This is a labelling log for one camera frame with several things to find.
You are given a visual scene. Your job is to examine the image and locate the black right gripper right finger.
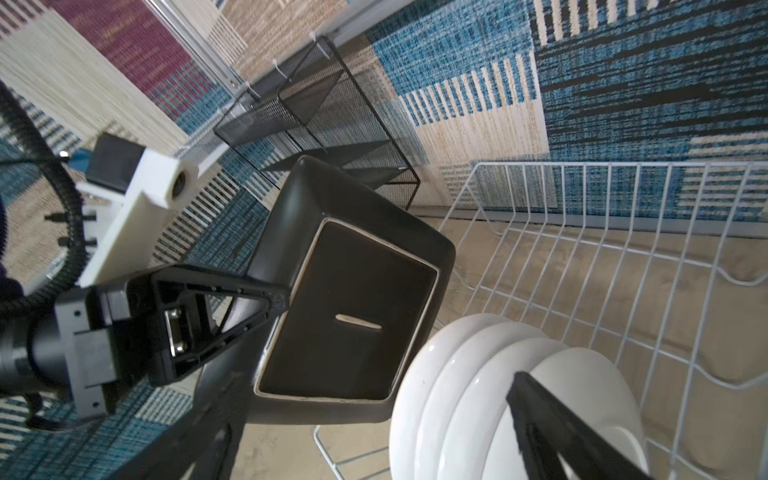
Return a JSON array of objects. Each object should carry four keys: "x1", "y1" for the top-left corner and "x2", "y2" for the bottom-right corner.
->
[{"x1": 506, "y1": 372, "x2": 649, "y2": 479}]

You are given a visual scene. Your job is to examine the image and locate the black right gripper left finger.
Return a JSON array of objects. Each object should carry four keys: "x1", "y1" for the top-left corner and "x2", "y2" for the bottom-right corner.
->
[{"x1": 111, "y1": 372, "x2": 249, "y2": 479}]

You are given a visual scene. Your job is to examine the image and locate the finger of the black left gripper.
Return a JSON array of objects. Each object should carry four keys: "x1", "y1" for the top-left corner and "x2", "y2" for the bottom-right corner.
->
[{"x1": 149, "y1": 265, "x2": 290, "y2": 386}]

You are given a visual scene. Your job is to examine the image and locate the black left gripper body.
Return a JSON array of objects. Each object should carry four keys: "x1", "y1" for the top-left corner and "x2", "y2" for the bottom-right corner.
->
[{"x1": 55, "y1": 267, "x2": 217, "y2": 419}]

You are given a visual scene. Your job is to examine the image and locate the white round plate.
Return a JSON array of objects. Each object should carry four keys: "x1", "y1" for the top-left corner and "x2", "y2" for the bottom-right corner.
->
[
  {"x1": 437, "y1": 337, "x2": 566, "y2": 479},
  {"x1": 479, "y1": 347, "x2": 650, "y2": 480},
  {"x1": 413, "y1": 321, "x2": 546, "y2": 479},
  {"x1": 389, "y1": 313, "x2": 507, "y2": 479}
]

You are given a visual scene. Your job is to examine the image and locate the black square plate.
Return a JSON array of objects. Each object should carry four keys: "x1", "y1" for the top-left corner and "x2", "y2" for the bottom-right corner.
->
[{"x1": 194, "y1": 154, "x2": 457, "y2": 426}]

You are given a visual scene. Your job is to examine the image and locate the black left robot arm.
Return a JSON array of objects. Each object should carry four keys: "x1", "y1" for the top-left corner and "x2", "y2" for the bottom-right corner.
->
[{"x1": 1, "y1": 264, "x2": 290, "y2": 430}]

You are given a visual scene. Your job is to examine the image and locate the black mesh shelf rack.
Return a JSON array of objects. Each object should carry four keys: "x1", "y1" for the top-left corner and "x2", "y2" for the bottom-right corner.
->
[{"x1": 213, "y1": 37, "x2": 421, "y2": 208}]

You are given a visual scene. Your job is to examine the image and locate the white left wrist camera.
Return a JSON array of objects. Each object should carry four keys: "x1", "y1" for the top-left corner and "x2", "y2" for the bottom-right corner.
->
[{"x1": 76, "y1": 133, "x2": 200, "y2": 287}]

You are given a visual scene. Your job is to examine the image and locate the white wire dish rack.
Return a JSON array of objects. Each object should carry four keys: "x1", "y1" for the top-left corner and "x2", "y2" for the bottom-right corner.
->
[{"x1": 311, "y1": 159, "x2": 768, "y2": 480}]

